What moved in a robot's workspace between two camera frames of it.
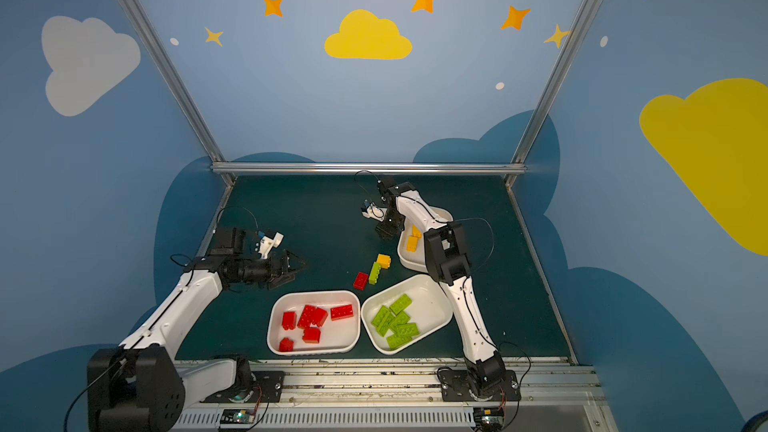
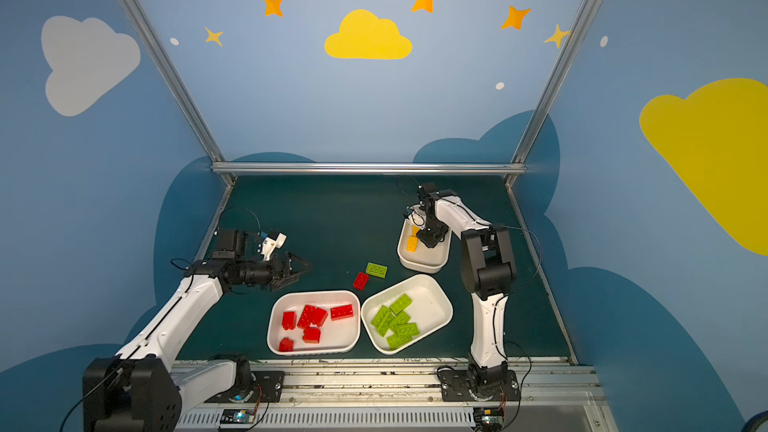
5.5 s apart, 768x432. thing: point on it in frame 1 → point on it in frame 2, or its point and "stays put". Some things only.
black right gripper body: [387, 226] → [431, 235]
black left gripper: [280, 269] stays put
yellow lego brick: [412, 244] stays put
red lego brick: [360, 280] stays put
